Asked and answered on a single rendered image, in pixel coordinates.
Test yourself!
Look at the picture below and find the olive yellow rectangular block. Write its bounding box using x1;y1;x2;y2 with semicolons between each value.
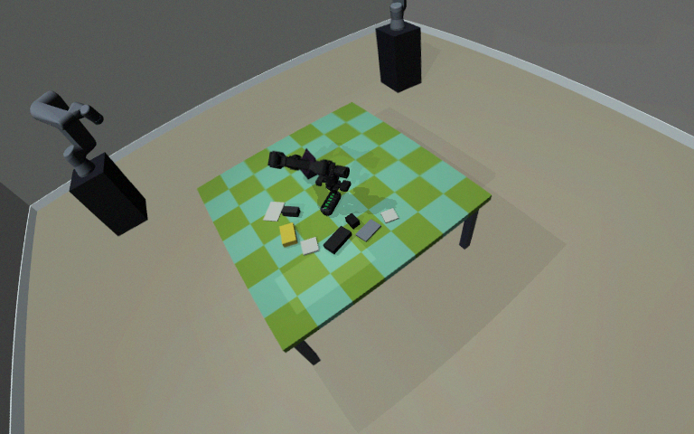
279;222;297;248

